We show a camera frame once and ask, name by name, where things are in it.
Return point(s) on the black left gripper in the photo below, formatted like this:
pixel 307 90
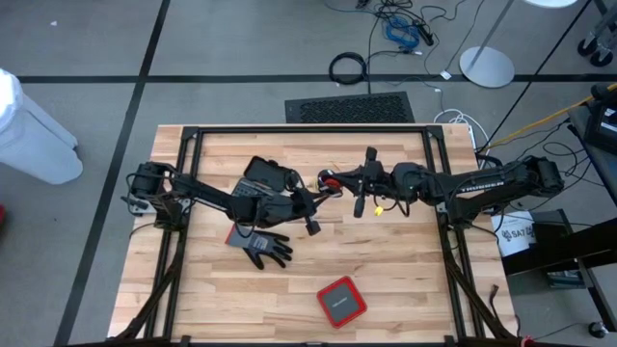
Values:
pixel 275 209

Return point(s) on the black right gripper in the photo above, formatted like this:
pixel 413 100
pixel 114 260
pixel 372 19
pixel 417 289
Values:
pixel 405 183

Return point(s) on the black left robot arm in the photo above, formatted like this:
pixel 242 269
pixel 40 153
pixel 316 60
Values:
pixel 202 193

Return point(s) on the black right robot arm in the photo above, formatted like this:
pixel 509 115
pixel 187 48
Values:
pixel 482 185

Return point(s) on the black floor mat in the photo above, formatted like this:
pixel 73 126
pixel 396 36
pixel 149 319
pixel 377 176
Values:
pixel 352 108

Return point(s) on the grey black work glove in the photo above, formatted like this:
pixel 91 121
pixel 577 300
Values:
pixel 262 246

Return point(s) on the red black collapsible box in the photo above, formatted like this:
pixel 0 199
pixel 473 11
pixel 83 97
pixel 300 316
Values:
pixel 342 302

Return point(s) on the small white adapter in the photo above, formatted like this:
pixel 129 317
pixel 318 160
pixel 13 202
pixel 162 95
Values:
pixel 446 75

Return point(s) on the black power strip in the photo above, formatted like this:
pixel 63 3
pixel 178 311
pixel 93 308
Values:
pixel 425 34

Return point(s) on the white printed paper bag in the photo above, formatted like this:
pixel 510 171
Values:
pixel 513 236

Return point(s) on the grey round-base floor stand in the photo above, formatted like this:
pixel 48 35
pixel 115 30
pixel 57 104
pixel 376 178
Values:
pixel 487 67

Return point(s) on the black metal stand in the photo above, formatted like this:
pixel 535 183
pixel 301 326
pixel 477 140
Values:
pixel 554 255

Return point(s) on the black electronic device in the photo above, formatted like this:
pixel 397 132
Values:
pixel 602 130

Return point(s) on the white round lamp head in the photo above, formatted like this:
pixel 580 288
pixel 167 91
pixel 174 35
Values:
pixel 549 3

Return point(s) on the wheeled metal cart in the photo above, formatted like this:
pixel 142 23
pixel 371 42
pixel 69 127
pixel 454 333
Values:
pixel 602 55

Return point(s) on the black caster wheel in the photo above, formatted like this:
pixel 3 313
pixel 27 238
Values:
pixel 598 329

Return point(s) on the white plastic bin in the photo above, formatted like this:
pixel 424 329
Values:
pixel 34 135

